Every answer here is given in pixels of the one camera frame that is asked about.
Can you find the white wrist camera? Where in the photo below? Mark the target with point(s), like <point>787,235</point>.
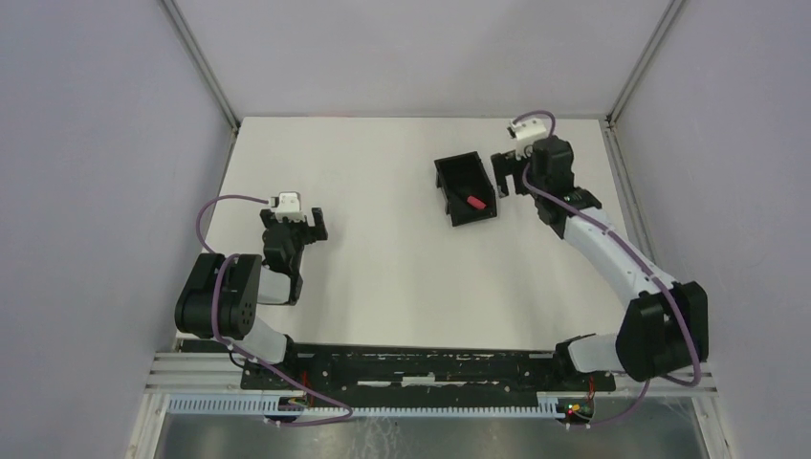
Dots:
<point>525,133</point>
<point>286,207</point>

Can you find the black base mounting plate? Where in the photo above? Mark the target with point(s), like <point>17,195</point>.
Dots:
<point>390,376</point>

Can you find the red handled screwdriver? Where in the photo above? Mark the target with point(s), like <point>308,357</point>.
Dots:
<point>475,203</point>

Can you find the aluminium frame rails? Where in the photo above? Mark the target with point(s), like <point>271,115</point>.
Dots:
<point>209,373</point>

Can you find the white slotted cable duct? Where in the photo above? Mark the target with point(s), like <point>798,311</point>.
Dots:
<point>276,406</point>

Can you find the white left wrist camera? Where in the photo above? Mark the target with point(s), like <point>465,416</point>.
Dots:
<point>286,207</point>

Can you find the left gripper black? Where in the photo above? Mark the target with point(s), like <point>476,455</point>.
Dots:
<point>319,230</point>

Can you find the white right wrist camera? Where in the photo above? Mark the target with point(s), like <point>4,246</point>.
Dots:
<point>525,133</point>

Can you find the black plastic bin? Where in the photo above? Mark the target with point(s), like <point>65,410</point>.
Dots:
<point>461,176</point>

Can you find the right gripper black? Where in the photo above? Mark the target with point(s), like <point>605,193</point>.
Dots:
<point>502,166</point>

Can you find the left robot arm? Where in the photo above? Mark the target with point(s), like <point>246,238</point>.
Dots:
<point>231,294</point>

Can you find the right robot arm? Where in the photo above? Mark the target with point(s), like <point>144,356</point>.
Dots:
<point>424,254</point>

